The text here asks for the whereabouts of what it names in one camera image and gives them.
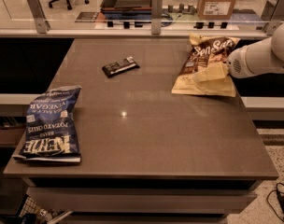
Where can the middle metal glass bracket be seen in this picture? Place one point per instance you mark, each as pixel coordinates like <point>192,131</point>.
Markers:
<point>156,16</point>

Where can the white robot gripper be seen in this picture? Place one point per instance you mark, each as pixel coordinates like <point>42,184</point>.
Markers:
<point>236,64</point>

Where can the right metal glass bracket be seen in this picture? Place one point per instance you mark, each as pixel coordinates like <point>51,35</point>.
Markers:
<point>273,16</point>

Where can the brown Sensations chip bag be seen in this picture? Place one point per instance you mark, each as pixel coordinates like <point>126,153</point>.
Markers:
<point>205,51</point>

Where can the left metal glass bracket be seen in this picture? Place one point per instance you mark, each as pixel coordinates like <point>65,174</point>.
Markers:
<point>41,24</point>

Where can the black snack bar wrapper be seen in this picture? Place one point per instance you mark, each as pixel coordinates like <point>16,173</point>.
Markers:
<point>119,67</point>

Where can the blue Kettle chip bag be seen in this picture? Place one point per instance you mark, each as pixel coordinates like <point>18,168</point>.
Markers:
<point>50,133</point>

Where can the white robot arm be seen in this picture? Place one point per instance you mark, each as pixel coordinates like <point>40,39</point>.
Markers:
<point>263,57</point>

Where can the metal glass bracket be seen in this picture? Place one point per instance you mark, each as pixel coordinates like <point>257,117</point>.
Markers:
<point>273,16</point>
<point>41,24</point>
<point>156,16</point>

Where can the wire basket with items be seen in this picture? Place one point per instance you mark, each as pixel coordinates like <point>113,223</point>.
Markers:
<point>30,212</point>

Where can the cardboard box with label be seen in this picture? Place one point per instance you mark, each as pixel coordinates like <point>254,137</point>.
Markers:
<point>215,9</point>

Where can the grey table drawer front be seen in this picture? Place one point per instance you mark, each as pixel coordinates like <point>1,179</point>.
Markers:
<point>160,201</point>

